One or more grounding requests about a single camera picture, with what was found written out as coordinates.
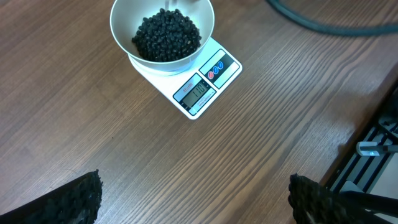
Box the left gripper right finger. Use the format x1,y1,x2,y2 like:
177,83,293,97
288,174,392,224

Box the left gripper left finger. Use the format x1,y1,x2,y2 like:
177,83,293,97
1,170,103,224

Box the white digital kitchen scale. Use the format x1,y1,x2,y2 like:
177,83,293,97
129,38,243,119

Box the black beans in bowl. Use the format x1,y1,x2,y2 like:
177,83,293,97
131,8,201,62

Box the white bowl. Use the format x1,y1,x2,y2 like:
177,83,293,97
109,0,215,72

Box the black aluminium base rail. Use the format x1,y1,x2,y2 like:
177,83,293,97
323,90,398,224

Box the right black camera cable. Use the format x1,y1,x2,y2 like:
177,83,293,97
266,0,398,37

